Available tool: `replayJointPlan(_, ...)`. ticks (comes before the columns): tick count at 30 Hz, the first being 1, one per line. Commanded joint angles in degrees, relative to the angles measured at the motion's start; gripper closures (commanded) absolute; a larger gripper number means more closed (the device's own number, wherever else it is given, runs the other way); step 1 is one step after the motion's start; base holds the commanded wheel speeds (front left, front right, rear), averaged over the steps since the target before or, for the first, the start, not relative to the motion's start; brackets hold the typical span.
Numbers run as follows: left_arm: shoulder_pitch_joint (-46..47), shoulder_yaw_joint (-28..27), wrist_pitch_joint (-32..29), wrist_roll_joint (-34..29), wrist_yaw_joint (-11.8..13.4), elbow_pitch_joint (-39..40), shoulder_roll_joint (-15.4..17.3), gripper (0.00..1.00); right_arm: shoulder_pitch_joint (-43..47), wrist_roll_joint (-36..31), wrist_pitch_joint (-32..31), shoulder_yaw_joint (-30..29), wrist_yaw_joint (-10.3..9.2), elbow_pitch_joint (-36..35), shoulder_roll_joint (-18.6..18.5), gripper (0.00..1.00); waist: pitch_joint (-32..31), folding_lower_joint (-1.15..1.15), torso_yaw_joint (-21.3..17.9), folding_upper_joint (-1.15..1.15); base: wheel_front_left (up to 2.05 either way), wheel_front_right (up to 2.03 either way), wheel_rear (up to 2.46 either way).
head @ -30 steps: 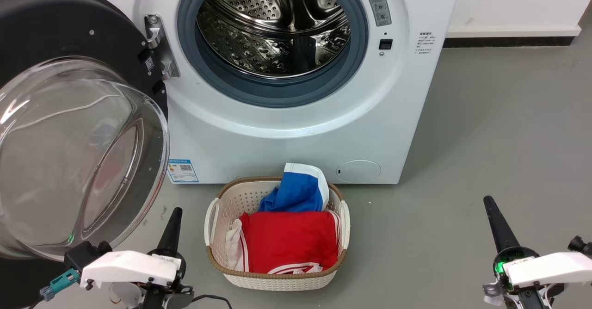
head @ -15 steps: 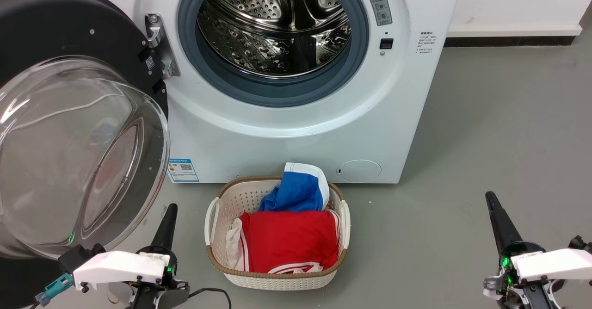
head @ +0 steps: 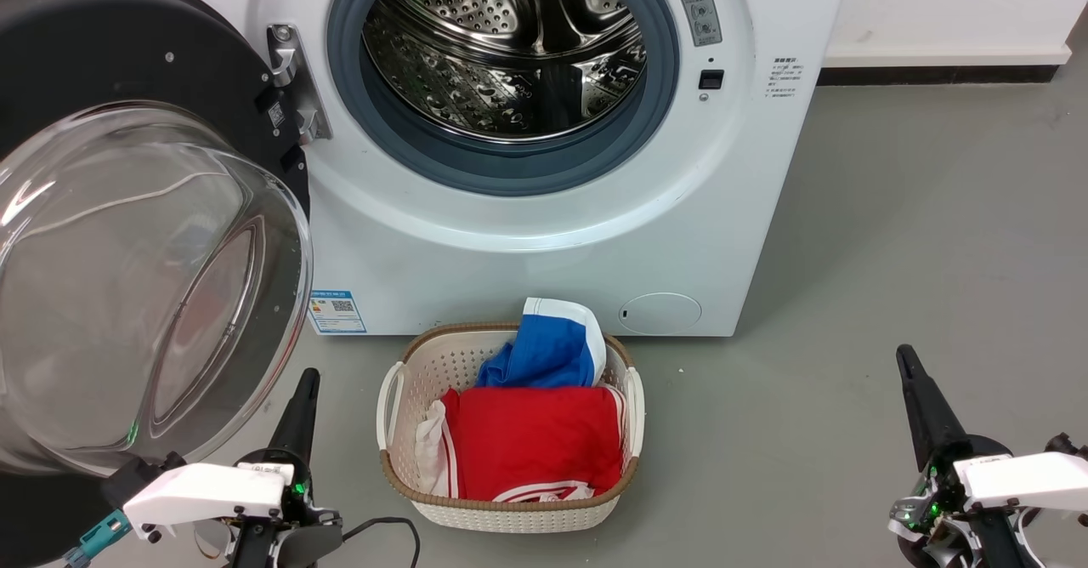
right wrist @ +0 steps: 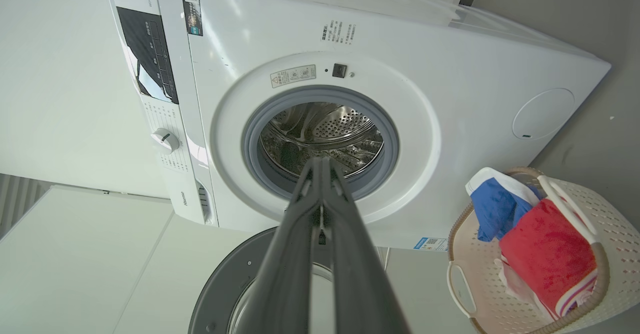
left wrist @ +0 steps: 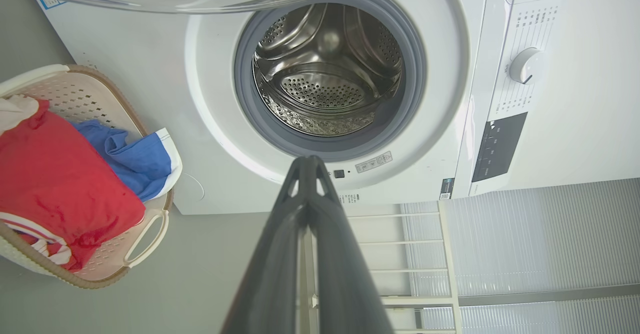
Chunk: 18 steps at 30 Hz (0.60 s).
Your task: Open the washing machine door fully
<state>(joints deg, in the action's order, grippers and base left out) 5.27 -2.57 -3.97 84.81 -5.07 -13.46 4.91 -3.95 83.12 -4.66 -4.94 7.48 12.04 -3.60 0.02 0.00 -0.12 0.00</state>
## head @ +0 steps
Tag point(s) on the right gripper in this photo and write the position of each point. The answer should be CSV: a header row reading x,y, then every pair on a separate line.
x,y
935,525

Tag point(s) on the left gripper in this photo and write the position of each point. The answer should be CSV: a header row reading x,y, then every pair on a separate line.
x,y
297,542

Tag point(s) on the black round glass washer door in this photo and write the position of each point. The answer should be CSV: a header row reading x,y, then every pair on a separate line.
x,y
127,296

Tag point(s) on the white front-load washing machine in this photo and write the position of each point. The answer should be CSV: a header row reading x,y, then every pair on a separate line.
x,y
510,279

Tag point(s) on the metal door hinge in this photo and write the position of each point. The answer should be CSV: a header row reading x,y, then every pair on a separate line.
x,y
293,66

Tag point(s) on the black door latch slot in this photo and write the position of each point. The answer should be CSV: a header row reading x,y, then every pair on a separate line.
x,y
711,80

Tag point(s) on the blue energy label sticker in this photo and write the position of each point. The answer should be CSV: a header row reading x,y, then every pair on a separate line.
x,y
337,313

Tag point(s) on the white cloth piece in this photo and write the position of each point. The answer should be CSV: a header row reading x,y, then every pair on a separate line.
x,y
429,449

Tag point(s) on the beige plastic laundry basket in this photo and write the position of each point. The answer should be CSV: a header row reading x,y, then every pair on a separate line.
x,y
510,517

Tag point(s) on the red garment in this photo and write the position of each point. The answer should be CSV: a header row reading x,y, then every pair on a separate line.
x,y
535,440

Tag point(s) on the blue and white garment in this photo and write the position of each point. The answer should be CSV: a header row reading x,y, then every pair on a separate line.
x,y
544,351

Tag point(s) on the round white filter cover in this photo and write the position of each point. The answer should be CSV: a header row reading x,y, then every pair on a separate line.
x,y
660,314

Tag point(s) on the dark skirting board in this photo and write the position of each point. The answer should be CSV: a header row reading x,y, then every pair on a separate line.
x,y
935,75

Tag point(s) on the stainless steel washer drum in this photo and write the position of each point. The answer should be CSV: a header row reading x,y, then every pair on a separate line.
x,y
442,83

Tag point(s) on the grey warning sticker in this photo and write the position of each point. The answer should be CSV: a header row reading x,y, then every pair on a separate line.
x,y
697,7

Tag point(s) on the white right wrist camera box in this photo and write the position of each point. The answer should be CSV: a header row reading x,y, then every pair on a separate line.
x,y
1020,479

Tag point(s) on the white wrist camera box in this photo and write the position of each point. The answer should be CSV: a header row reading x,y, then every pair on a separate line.
x,y
1020,479
204,491

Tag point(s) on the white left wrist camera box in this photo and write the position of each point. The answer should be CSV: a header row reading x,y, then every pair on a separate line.
x,y
204,491

